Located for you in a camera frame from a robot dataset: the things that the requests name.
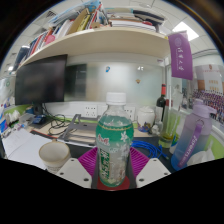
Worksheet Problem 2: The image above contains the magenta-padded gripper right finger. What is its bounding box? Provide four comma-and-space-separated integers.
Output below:
128, 146, 172, 189

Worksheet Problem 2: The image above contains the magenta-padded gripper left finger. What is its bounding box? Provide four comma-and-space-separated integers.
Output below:
55, 146, 101, 190

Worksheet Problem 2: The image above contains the green-labelled clear drink bottle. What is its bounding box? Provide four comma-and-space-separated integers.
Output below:
95, 92, 135, 188

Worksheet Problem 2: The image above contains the translucent purple water bottle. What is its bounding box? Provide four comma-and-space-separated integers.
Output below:
170, 98, 218, 172

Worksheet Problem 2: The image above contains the black desk mat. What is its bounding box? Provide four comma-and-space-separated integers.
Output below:
66, 134, 176, 174

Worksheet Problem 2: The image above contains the white patterned ceramic mug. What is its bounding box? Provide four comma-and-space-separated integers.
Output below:
38, 139, 72, 174

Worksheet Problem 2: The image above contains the flat round red coaster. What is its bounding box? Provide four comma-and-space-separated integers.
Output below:
96, 175, 132, 192

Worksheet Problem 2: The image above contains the grey metal laptop stand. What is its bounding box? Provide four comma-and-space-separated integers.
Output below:
58, 113, 101, 148

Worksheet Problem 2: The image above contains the green tinted drinking glass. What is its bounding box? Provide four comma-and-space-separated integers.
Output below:
158, 109, 183, 149

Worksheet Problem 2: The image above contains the crumpled white tissue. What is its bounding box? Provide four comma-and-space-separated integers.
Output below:
186, 148, 216, 167

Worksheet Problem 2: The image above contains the white paper sheet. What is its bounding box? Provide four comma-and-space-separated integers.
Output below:
1, 128, 33, 158
9, 133, 51, 170

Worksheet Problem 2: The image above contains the white ceramic jar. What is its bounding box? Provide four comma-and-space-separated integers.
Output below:
137, 106, 156, 133

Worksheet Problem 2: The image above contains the small blue device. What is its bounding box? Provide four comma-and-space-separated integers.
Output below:
31, 114, 48, 125

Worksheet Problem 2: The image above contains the dark wine bottle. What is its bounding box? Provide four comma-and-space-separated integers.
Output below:
154, 83, 168, 123

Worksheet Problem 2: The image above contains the black computer monitor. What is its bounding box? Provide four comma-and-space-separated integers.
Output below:
14, 54, 68, 116

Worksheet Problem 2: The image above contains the large group photo poster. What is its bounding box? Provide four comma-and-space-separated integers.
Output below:
193, 64, 224, 124

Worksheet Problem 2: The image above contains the wooden shelf with books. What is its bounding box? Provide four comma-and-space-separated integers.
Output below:
11, 0, 174, 73

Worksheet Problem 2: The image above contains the blue cable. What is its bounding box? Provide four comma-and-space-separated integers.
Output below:
131, 139, 171, 160

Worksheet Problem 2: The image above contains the black cable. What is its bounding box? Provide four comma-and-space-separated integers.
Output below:
41, 113, 71, 136

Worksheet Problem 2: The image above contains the white wall power socket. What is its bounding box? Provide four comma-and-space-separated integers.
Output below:
123, 105, 136, 121
83, 104, 98, 118

